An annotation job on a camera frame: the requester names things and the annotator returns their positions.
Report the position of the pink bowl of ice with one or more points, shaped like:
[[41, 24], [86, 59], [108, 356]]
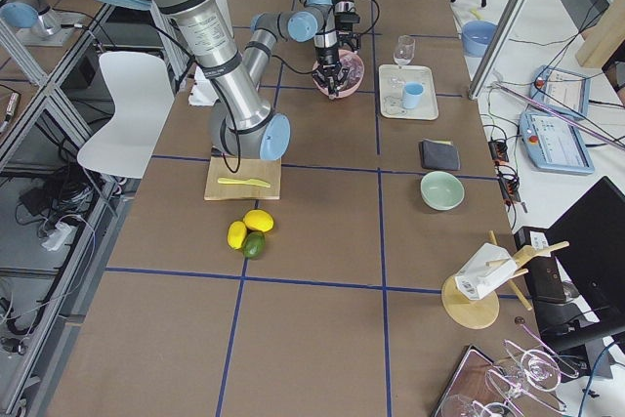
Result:
[[352, 72]]

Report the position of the clear wine glass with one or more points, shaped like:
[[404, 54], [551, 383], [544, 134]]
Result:
[[403, 55]]

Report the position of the green ceramic bowl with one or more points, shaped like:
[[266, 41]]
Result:
[[441, 190]]

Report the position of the teach pendant tablet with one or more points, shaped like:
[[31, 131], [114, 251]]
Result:
[[553, 145], [564, 91]]

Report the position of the white chair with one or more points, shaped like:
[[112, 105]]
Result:
[[142, 95]]

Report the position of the green lime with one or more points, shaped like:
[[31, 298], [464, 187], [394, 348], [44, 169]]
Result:
[[254, 244]]

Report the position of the blue bowl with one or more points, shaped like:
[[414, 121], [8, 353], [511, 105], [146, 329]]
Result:
[[476, 37]]

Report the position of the blue plastic cup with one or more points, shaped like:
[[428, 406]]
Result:
[[412, 94]]

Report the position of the wooden cutting board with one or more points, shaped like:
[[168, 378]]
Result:
[[231, 167]]

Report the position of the yellow plastic knife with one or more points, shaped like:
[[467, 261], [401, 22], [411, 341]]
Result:
[[244, 182]]

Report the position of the whole yellow lemon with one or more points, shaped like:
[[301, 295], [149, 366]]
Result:
[[258, 220]]

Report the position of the cream bear tray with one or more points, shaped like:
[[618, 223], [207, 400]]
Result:
[[390, 98]]

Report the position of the grey folded cloth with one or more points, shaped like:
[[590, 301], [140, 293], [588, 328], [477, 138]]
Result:
[[439, 155]]

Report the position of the wooden mug tree stand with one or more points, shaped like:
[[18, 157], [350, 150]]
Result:
[[469, 296]]

